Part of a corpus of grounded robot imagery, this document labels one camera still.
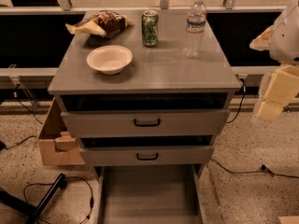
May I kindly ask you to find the brown and yellow chip bag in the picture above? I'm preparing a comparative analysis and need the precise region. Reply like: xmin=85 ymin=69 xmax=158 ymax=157
xmin=65 ymin=10 xmax=134 ymax=38

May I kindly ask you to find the middle grey drawer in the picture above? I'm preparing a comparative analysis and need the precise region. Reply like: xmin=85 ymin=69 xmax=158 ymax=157
xmin=79 ymin=146 xmax=214 ymax=166

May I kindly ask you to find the metal railing frame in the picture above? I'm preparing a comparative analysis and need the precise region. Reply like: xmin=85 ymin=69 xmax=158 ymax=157
xmin=0 ymin=0 xmax=291 ymax=99

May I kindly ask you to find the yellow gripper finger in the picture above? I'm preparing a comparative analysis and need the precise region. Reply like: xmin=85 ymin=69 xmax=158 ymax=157
xmin=249 ymin=26 xmax=273 ymax=51
xmin=255 ymin=64 xmax=299 ymax=122

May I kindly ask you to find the black cable behind cabinet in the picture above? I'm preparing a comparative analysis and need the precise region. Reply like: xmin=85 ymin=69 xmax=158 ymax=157
xmin=225 ymin=77 xmax=247 ymax=124

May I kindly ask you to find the clear plastic water bottle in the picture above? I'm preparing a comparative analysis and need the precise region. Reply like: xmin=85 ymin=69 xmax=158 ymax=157
xmin=183 ymin=0 xmax=207 ymax=58

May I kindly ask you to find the bottom grey drawer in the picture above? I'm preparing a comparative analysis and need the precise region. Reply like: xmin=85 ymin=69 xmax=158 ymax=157
xmin=95 ymin=164 xmax=207 ymax=224

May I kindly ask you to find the black cable at left wall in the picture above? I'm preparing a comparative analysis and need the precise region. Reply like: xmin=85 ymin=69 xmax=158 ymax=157
xmin=0 ymin=84 xmax=45 ymax=151

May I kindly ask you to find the cardboard corner bottom right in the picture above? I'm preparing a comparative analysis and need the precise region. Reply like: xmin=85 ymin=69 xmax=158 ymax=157
xmin=278 ymin=216 xmax=299 ymax=224

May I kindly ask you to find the grey drawer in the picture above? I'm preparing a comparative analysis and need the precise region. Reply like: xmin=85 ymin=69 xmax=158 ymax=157
xmin=79 ymin=146 xmax=214 ymax=166
xmin=62 ymin=109 xmax=229 ymax=138
xmin=95 ymin=164 xmax=207 ymax=224

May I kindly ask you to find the grey drawer cabinet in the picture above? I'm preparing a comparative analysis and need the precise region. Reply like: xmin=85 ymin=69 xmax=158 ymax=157
xmin=47 ymin=8 xmax=243 ymax=167

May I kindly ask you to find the white paper bowl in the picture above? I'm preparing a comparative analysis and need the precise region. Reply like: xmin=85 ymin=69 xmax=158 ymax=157
xmin=87 ymin=45 xmax=133 ymax=75

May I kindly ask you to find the black cable on floor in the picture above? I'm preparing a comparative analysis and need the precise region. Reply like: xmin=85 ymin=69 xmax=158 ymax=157
xmin=210 ymin=158 xmax=299 ymax=179
xmin=22 ymin=175 xmax=95 ymax=224

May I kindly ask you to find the black cable on left floor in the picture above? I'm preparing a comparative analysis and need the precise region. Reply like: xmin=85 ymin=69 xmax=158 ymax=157
xmin=22 ymin=175 xmax=95 ymax=224

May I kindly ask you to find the black cable on right floor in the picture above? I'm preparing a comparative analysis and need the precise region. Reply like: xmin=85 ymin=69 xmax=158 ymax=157
xmin=210 ymin=158 xmax=299 ymax=179

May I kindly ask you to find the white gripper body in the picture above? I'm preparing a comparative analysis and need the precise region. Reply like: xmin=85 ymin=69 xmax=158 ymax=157
xmin=269 ymin=0 xmax=299 ymax=65

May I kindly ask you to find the black stand leg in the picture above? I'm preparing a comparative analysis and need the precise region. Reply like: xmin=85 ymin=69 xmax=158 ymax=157
xmin=0 ymin=173 xmax=67 ymax=224

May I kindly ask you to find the top grey drawer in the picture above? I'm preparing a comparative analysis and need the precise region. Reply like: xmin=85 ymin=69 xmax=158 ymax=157
xmin=62 ymin=109 xmax=229 ymax=138

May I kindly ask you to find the cardboard box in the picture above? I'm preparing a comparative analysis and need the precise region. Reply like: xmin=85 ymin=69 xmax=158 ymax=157
xmin=37 ymin=100 xmax=84 ymax=166

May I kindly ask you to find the green soda can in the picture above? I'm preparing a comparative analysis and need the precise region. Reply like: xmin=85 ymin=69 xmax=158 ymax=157
xmin=141 ymin=10 xmax=159 ymax=47

